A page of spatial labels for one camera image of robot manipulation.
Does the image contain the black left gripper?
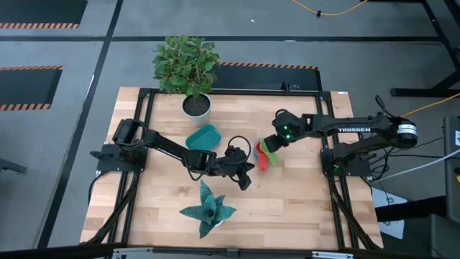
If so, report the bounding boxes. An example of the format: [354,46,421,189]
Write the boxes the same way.
[214,145,256,192]

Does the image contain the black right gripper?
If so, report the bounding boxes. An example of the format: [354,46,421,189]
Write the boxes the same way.
[264,109,305,155]

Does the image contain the green plastic measuring cup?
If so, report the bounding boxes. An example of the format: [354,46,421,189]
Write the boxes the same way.
[259,138,281,167]

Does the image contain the red plastic measuring cup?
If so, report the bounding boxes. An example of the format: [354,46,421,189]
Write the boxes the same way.
[254,141,270,173]

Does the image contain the teal plastic basket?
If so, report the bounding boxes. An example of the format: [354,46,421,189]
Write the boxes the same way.
[185,124,222,152]

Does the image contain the spiky green succulent plant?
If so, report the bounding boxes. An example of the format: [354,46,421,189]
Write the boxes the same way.
[178,178,238,240]

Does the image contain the wide white ceramic planter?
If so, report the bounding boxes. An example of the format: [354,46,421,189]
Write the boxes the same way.
[201,215,226,231]

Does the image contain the black hazard striped floor mat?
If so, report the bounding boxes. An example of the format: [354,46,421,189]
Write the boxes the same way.
[0,0,89,30]
[211,61,323,91]
[0,65,64,112]

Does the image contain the tall white plant pot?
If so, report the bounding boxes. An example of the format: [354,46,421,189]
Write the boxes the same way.
[181,92,213,128]

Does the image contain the leafy green potted plant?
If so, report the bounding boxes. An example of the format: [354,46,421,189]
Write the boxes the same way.
[151,34,221,100]

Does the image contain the grey computer case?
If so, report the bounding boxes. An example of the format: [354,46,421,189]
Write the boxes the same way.
[443,114,460,222]

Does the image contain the black cable loop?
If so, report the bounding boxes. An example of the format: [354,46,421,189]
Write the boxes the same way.
[227,135,252,159]

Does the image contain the black aluminium table frame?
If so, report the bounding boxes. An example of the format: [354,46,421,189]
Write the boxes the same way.
[80,87,384,251]

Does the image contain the silver camera mount bar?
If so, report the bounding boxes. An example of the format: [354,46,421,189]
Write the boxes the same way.
[111,246,355,259]

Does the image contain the yellow floor cable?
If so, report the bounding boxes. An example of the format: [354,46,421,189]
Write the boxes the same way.
[400,92,460,118]
[290,0,369,17]

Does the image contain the white floor cable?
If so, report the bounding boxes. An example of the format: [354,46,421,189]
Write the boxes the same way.
[373,147,460,183]

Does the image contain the black desk leg frame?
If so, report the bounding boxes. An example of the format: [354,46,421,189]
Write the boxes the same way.
[390,0,460,99]

